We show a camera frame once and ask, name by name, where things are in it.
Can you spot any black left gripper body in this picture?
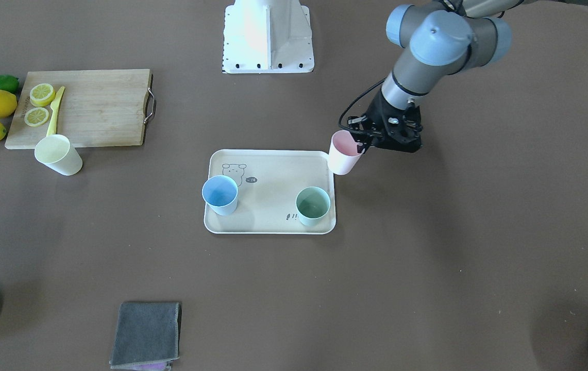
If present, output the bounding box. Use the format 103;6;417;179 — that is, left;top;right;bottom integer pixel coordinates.
348;92;423;153

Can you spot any grey folded cloth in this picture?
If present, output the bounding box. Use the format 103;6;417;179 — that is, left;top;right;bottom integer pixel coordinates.
109;301;181;370

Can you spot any blue plastic cup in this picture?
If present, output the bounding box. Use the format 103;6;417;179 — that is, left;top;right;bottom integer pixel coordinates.
201;175;238;216

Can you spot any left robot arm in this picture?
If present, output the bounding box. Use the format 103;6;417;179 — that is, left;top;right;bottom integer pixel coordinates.
338;1;524;154

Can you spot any pink plastic cup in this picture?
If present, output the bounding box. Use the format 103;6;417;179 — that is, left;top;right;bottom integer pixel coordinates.
328;130;362;175

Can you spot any lemon half slice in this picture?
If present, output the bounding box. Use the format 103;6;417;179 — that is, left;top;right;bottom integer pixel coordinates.
28;83;56;108
24;107;51;127

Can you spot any cream serving tray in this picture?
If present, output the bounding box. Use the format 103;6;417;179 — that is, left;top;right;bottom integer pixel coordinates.
204;149;337;234

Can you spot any cream plastic cup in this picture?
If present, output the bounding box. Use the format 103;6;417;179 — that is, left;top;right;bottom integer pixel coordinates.
34;134;82;176

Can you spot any green plastic cup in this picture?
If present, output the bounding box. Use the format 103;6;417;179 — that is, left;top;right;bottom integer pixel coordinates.
295;187;331;226

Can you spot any wooden cutting board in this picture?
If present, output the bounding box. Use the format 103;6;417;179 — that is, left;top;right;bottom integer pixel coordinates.
5;70;155;149

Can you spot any yellow plastic knife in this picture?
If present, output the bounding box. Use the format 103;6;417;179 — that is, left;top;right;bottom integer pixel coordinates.
46;86;66;137

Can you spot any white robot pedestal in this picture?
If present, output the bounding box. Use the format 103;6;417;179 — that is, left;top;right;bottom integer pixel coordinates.
222;1;315;74

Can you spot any green lime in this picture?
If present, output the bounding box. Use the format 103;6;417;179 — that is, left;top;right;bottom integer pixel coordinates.
0;74;20;94

